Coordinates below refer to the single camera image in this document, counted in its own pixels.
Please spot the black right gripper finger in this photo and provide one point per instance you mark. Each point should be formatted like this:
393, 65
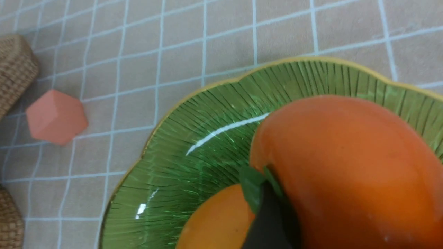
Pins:
275, 226

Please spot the green glass leaf plate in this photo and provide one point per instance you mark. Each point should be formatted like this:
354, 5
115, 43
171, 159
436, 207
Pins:
199, 146

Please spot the checkered beige tablecloth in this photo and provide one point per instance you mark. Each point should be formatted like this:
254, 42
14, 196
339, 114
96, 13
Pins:
131, 61

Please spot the orange foam cube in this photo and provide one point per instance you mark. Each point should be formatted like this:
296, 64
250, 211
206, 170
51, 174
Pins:
56, 117

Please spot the yellow orange toy mango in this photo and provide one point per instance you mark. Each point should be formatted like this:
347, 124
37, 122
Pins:
221, 222

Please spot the orange toy persimmon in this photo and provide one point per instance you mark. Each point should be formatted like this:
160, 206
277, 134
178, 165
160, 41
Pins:
356, 175

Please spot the woven wicker basket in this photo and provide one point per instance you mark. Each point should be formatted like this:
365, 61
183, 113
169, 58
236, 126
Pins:
18, 69

